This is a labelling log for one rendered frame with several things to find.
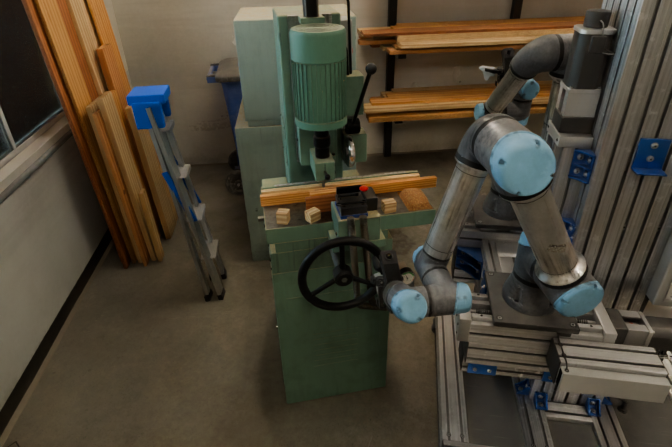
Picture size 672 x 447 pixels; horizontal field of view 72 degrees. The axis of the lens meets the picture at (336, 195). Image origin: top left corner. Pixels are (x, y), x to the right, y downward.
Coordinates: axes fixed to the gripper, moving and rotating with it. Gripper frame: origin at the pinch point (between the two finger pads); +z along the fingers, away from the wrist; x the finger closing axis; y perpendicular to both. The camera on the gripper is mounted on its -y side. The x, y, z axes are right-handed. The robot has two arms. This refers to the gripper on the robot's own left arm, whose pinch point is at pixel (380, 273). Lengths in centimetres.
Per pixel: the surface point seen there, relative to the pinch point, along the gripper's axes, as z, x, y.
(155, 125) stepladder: 74, -83, -60
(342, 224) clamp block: 7.2, -9.9, -15.2
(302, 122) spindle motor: 12, -20, -49
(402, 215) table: 19.4, 12.8, -15.9
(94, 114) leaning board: 108, -121, -72
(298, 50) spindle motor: 0, -21, -69
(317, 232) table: 19.2, -17.3, -12.1
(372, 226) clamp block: 8.8, 0.0, -13.7
